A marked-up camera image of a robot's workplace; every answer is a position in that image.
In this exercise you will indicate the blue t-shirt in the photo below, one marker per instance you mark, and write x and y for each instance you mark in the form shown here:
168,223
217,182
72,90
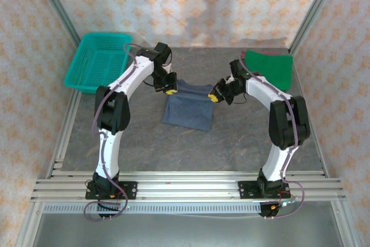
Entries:
189,111

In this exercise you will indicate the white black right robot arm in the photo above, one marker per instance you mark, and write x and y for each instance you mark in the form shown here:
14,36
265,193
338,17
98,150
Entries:
273,161

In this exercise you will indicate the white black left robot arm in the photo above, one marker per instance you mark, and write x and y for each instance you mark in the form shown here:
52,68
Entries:
107,148

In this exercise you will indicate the green folded t-shirt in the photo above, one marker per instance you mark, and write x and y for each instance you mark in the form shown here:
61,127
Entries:
273,67

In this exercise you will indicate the dark red folded t-shirt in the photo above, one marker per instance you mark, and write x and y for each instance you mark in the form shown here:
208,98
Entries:
269,53

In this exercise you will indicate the teal plastic mesh basket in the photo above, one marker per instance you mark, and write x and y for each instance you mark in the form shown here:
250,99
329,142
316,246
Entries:
98,62

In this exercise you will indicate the grey metal panel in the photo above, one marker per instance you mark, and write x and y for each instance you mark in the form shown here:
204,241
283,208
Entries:
185,231

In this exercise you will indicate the aluminium mounting rail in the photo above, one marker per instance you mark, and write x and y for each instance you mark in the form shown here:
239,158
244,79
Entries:
188,186

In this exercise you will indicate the aluminium side rail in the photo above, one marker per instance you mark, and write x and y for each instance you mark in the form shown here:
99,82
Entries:
65,131
315,131

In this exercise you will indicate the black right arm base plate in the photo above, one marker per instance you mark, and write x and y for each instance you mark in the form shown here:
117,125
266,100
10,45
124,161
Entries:
245,189

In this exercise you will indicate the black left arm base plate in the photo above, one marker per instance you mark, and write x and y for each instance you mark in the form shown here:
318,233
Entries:
130,189

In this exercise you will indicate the aluminium frame post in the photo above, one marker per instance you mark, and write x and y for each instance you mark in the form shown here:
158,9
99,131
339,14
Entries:
318,4
55,1

